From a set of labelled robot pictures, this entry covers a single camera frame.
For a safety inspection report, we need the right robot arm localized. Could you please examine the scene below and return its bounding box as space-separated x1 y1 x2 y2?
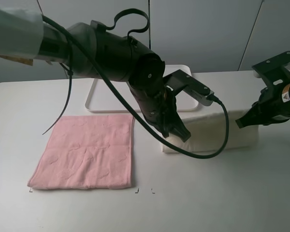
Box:
235 51 290 128

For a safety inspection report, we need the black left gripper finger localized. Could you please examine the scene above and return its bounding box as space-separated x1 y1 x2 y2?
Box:
159 124 169 138
171 119 191 142

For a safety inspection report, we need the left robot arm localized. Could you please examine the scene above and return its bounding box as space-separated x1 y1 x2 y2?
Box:
0 8 191 141

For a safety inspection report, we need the cream white towel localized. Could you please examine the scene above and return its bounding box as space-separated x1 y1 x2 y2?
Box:
166 110 259 153

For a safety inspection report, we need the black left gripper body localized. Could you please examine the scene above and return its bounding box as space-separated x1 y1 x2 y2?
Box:
129 79 178 128

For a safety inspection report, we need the pink towel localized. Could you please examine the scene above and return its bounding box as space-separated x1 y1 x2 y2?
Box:
28 115 134 190

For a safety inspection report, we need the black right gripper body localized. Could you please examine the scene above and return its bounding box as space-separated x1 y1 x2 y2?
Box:
252 51 290 125

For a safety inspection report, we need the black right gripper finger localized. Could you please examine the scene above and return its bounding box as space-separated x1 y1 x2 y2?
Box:
235 107 263 129

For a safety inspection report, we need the white rectangular plastic tray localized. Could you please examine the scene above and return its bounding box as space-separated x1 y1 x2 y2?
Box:
85 78 199 113

